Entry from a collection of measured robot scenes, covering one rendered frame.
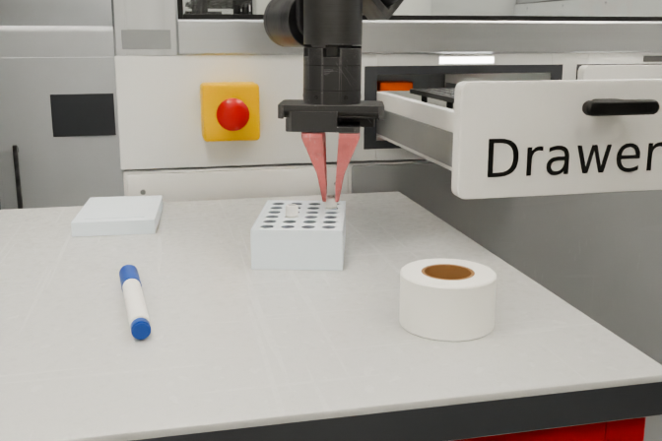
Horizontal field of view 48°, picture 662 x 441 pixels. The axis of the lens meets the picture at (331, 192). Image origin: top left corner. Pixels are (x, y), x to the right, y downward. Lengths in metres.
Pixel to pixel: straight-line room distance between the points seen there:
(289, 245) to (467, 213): 0.47
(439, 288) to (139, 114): 0.57
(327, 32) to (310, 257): 0.21
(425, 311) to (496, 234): 0.60
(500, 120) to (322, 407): 0.37
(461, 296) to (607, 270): 0.72
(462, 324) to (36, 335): 0.30
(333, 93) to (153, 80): 0.33
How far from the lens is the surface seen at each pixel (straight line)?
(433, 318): 0.53
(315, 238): 0.68
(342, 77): 0.71
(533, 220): 1.15
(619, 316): 1.27
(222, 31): 0.98
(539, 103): 0.73
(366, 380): 0.48
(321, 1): 0.71
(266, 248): 0.68
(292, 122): 0.71
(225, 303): 0.61
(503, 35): 1.09
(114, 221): 0.83
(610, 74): 1.15
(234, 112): 0.92
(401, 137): 0.92
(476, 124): 0.71
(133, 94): 0.99
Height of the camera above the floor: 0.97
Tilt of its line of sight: 12 degrees down
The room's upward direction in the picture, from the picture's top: straight up
